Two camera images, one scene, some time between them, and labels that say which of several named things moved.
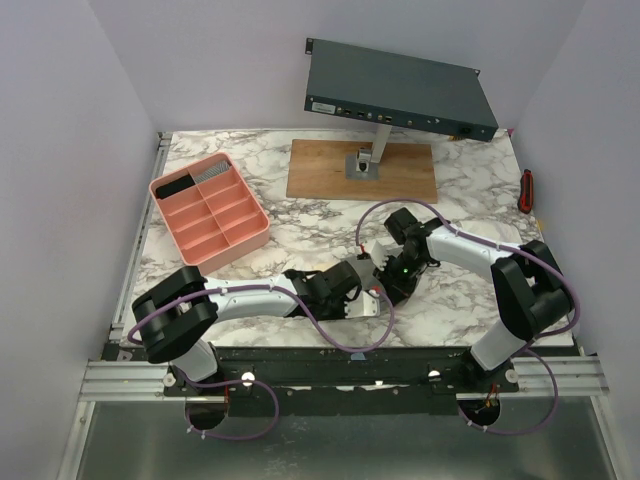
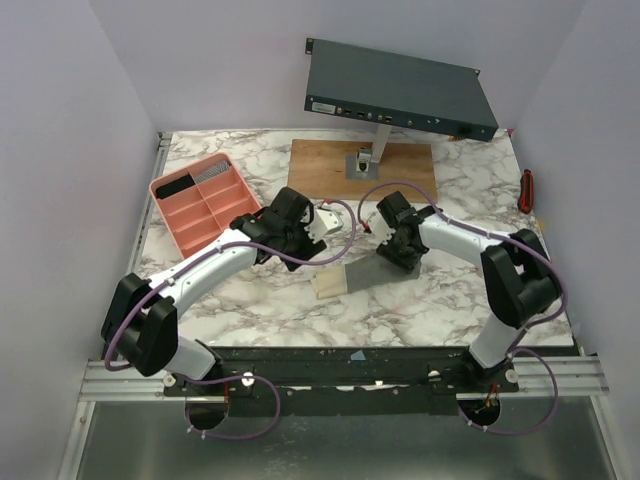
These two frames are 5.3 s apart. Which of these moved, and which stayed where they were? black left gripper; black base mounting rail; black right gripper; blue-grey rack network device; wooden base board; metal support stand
Moved: black left gripper; black right gripper
Stayed: wooden base board; metal support stand; black base mounting rail; blue-grey rack network device
